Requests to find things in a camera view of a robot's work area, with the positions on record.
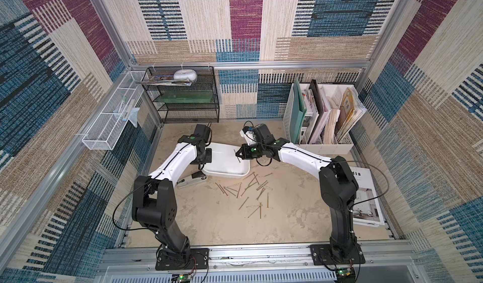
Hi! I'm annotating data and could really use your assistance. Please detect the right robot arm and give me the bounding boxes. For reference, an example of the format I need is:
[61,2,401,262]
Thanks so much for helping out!
[236,124,366,266]

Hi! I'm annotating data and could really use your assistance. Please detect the white desktop file organizer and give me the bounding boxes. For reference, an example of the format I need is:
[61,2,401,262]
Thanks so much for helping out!
[283,83,355,155]

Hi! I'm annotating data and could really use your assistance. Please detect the white round device on shelf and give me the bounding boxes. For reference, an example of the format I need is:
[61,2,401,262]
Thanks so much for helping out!
[174,69,197,83]

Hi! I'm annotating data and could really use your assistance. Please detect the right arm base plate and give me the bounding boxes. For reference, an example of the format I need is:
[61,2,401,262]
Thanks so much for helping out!
[309,244,366,266]

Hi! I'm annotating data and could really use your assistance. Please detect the black binder in organizer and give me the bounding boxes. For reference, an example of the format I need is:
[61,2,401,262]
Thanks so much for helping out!
[309,79,325,115]

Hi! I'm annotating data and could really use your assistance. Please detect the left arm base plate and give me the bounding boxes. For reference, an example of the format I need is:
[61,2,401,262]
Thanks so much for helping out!
[155,247,210,271]

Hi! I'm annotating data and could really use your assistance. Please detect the brown envelopes in organizer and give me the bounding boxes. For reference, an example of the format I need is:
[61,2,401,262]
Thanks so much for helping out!
[335,87,367,142]

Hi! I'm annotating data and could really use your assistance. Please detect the green tray in shelf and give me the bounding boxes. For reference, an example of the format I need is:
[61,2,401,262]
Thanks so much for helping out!
[154,91,215,104]

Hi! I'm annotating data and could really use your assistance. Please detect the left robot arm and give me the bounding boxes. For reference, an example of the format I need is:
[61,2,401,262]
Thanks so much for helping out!
[132,124,212,267]

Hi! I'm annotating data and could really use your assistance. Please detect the white wire wall basket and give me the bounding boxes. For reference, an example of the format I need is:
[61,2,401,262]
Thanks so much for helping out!
[82,71,144,151]

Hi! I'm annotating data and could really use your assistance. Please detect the white Inedia magazine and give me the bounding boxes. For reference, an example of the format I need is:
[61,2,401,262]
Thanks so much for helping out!
[350,166,384,227]

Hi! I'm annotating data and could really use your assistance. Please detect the white plastic storage box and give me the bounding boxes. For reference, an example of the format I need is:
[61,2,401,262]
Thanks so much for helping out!
[201,143,250,179]

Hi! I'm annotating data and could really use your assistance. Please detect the steel nail lower middle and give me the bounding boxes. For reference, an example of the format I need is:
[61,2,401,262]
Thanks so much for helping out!
[238,196,249,210]

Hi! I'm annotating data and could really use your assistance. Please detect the steel nail lower pair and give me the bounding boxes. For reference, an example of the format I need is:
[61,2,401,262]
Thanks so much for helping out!
[248,203,262,218]

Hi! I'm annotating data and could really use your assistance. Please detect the green folder in organizer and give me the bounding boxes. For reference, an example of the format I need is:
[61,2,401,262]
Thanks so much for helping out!
[289,78,306,144]

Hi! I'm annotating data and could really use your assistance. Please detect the black wire mesh shelf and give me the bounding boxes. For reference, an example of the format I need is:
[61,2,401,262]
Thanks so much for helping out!
[139,66,220,124]

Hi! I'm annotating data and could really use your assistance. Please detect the magazines on black shelf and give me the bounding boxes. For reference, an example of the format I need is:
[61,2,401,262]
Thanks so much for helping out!
[137,74,197,86]

